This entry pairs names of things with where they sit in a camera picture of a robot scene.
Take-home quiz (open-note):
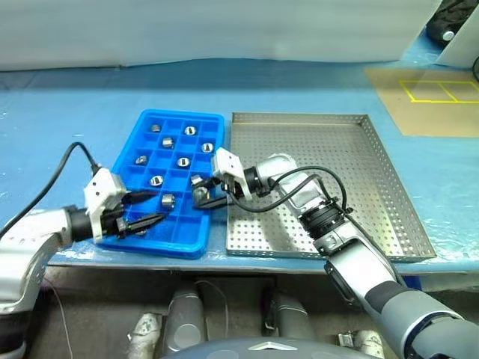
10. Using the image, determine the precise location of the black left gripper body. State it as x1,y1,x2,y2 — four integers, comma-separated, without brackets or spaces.
100,208,131,241

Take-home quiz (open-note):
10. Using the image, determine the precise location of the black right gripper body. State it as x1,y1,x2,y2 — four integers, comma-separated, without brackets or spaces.
215,175,243,202

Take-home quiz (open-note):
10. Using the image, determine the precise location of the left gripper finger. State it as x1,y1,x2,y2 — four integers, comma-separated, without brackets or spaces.
120,190,159,206
120,212,168,236

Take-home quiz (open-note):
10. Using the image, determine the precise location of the blue compartment plastic tray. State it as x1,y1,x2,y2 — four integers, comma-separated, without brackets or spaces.
95,108,226,260

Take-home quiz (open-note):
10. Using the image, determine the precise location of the perforated steel tray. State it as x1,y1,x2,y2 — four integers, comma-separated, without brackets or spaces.
226,111,438,262

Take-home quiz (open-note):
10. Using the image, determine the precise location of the grey rounded robot leg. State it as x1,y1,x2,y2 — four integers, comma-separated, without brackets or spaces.
164,282,207,356
269,294,316,342

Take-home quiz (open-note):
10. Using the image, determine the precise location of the white grey robot foot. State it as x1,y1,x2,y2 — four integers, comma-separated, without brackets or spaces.
128,310,165,359
338,328,385,359

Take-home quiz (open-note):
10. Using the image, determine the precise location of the blue table cover sheet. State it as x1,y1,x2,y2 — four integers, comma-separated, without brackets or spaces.
0,58,479,276

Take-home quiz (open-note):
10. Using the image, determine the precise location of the dark grey robot torso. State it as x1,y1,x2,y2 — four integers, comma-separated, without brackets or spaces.
159,336,377,359

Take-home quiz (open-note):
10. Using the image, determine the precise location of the brown cardboard sheet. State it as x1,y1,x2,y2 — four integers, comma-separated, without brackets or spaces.
364,67,479,138

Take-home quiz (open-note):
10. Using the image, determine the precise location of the black rounded object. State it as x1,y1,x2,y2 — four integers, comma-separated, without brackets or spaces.
425,0,476,42

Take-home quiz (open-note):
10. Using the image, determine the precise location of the white slanted panel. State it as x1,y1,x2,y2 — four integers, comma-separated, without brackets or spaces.
435,0,479,70

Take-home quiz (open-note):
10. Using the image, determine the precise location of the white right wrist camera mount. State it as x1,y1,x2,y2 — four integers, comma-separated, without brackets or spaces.
210,147,251,202

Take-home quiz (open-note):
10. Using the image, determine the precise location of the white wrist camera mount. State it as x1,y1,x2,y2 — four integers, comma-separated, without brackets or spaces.
82,167,127,242
210,147,251,202

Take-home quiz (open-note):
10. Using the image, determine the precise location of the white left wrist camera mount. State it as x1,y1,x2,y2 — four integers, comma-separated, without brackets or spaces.
82,167,127,242

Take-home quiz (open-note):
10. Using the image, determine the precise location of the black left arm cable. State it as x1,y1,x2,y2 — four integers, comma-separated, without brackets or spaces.
0,141,105,239

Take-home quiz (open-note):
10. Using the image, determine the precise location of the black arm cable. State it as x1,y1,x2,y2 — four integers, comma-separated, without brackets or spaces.
0,141,105,239
223,166,355,218

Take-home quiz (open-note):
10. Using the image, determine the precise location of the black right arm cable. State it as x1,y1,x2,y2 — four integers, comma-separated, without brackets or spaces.
223,166,355,218

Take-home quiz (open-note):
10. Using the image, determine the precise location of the thin grey wire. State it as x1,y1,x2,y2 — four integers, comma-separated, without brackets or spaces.
193,278,230,337

